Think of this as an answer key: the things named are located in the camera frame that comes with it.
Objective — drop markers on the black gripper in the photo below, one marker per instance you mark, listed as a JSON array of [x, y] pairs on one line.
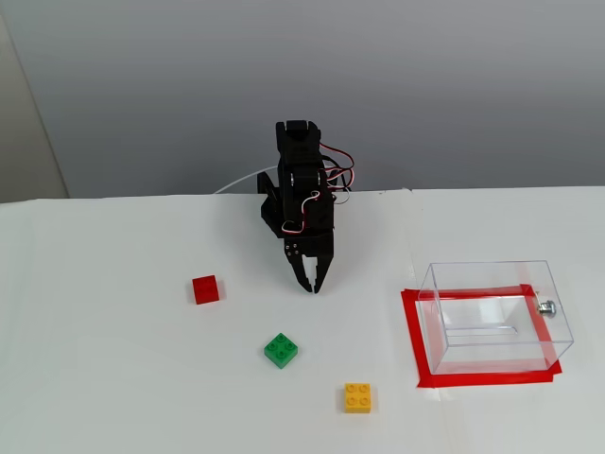
[[316, 247]]

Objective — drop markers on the red lego brick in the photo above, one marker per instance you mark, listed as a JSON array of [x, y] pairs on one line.
[[206, 289]]

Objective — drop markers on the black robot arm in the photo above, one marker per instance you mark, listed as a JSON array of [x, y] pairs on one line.
[[298, 146]]

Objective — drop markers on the green lego brick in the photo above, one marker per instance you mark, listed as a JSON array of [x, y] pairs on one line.
[[281, 350]]

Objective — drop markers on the yellow lego brick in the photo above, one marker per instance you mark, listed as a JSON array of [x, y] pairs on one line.
[[357, 398]]

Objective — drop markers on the silver box lock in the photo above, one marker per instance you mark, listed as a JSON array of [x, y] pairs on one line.
[[547, 308]]

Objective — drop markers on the transparent plastic box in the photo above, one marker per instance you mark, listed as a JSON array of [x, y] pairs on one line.
[[558, 326]]

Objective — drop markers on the black table clamp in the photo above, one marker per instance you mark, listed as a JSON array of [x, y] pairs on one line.
[[267, 189]]

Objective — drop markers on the red tape frame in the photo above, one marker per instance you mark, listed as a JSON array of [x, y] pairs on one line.
[[472, 379]]

